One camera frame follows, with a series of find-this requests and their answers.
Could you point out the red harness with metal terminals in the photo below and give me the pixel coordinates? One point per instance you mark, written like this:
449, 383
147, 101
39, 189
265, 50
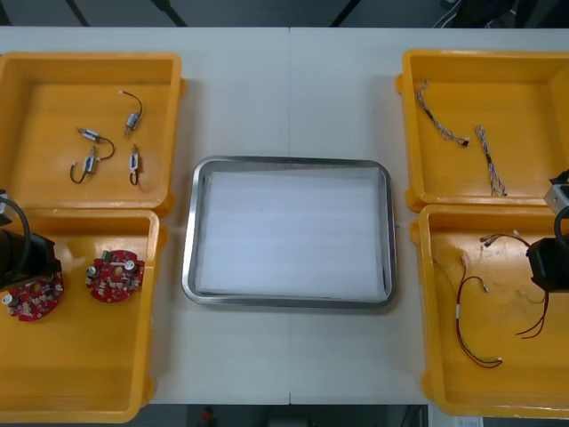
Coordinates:
483, 241

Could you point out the round red circuit board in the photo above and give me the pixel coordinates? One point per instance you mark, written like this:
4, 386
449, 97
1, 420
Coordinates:
113, 284
31, 308

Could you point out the small metal solenoid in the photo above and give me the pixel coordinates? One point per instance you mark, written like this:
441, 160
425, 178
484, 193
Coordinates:
90, 164
134, 163
90, 132
132, 118

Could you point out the steel tray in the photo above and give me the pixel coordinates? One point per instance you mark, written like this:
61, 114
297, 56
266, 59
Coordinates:
190, 267

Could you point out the yellow-orange plastic bin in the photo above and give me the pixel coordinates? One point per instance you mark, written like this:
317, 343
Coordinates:
155, 66
524, 111
89, 356
498, 382

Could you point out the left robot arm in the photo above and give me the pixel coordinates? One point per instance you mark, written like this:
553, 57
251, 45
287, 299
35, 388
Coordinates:
9, 253

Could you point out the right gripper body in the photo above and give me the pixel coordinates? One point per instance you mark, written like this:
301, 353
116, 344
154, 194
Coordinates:
549, 267

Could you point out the red-black harness with white connector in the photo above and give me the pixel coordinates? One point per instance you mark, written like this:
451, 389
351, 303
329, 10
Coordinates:
458, 311

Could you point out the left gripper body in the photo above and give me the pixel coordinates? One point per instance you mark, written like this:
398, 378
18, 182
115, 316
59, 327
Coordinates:
42, 260

